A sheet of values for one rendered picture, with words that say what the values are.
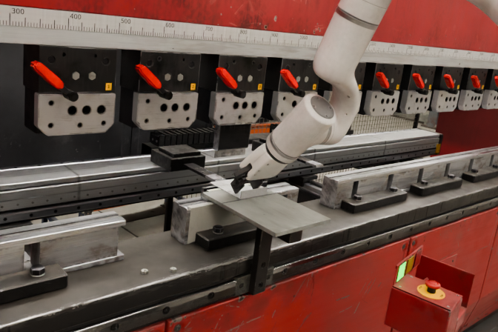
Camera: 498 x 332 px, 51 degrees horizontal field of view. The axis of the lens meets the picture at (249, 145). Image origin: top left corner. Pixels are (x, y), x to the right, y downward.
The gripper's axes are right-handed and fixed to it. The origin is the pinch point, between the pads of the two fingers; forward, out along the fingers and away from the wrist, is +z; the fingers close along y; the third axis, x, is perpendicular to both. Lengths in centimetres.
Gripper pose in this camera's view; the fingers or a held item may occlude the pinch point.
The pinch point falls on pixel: (246, 183)
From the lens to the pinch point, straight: 130.8
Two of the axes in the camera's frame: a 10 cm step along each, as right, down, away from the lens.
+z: -5.1, 5.6, 6.5
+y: -7.5, 0.7, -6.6
